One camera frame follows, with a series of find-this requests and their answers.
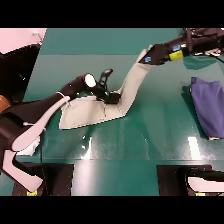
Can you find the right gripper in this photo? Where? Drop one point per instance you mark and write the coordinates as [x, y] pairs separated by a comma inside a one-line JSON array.
[[158, 53]]

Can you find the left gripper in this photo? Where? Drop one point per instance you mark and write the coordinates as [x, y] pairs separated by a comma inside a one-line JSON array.
[[110, 97]]

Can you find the white garment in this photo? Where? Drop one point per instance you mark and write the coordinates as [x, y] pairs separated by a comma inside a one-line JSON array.
[[86, 113]]

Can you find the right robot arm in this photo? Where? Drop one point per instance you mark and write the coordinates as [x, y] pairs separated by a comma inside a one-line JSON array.
[[200, 41]]

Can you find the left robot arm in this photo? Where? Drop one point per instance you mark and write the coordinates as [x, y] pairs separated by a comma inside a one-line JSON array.
[[40, 108]]

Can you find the purple garment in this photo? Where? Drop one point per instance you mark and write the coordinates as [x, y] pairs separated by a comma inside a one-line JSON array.
[[210, 106]]

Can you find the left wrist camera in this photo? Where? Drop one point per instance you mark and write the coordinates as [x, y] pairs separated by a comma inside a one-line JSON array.
[[106, 72]]

